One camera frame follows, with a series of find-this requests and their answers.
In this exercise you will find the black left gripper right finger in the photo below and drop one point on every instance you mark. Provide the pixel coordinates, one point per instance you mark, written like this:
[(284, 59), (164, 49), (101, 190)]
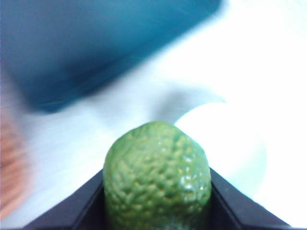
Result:
[(235, 208)]

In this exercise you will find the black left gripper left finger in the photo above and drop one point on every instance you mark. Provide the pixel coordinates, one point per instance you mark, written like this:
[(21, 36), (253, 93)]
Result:
[(81, 208)]

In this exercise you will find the teal ceramic bowl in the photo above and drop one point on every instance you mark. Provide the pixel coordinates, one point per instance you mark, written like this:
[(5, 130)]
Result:
[(227, 143)]

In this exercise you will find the green avocado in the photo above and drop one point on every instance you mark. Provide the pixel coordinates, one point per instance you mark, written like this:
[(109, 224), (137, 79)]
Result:
[(156, 179)]

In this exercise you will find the brown wicker basket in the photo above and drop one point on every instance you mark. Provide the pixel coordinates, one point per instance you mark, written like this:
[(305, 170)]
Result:
[(9, 148)]

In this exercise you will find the dark rectangular tray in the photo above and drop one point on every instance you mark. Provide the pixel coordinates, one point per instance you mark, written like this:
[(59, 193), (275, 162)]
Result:
[(84, 48)]

